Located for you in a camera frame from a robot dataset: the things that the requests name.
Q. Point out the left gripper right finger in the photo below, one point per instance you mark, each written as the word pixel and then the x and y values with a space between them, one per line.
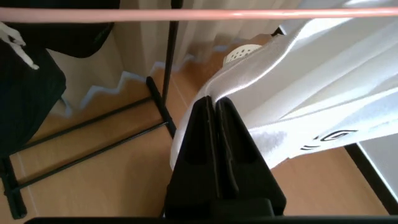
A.
pixel 252 183

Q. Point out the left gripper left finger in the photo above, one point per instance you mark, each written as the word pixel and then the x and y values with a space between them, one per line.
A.
pixel 192 180

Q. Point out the white garment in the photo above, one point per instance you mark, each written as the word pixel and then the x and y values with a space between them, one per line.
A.
pixel 311 93

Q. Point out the pink clothes hanger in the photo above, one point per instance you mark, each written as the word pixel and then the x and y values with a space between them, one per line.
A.
pixel 124 15

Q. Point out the black shorts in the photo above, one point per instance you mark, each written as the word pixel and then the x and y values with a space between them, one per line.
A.
pixel 25 93

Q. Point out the black clothes rack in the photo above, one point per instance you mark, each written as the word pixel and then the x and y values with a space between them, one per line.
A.
pixel 169 56

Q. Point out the white laundry basket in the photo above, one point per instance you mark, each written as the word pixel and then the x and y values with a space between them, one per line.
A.
pixel 241 51

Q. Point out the beige curtain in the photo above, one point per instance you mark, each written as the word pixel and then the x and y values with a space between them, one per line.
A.
pixel 140 46

